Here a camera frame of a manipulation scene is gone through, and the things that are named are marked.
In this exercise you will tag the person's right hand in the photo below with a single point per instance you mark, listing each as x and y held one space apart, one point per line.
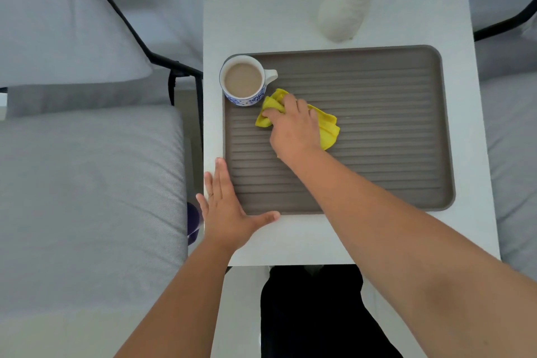
295 131

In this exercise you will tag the person's left hand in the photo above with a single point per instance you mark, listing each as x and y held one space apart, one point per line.
224 219

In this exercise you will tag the yellow cloth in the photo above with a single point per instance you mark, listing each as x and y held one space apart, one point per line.
329 129

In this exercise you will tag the white blue-patterned cup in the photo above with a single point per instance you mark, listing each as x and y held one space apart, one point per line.
243 78

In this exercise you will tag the grey ribbed tray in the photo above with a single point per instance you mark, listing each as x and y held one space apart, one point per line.
377 139

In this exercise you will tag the person's left forearm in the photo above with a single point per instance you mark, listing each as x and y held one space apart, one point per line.
180 307

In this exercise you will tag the person's right forearm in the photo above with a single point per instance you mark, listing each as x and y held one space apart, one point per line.
419 265

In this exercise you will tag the person's black trousers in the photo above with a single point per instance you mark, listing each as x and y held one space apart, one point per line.
310 320

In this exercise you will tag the purple object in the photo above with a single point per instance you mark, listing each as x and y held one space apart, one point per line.
193 223

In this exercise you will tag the grey chair back cushion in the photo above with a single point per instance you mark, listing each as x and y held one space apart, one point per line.
530 30
63 26

